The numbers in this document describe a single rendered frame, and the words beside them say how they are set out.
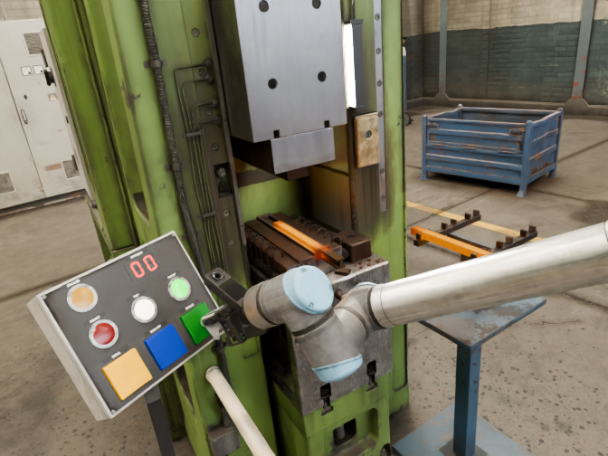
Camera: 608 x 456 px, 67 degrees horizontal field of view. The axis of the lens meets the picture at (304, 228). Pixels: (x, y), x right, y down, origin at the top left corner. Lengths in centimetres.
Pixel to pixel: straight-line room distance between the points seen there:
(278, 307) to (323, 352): 11
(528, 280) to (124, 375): 77
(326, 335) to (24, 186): 579
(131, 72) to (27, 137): 513
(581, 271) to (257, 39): 87
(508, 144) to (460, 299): 411
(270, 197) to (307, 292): 105
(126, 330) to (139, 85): 60
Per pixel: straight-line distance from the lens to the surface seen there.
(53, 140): 639
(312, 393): 158
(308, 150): 130
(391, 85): 164
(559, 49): 918
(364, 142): 156
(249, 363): 165
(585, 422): 241
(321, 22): 131
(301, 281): 81
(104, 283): 106
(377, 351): 166
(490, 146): 496
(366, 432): 195
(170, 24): 129
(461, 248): 143
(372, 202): 166
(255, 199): 180
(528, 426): 232
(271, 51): 123
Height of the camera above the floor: 160
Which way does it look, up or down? 22 degrees down
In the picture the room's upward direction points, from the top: 6 degrees counter-clockwise
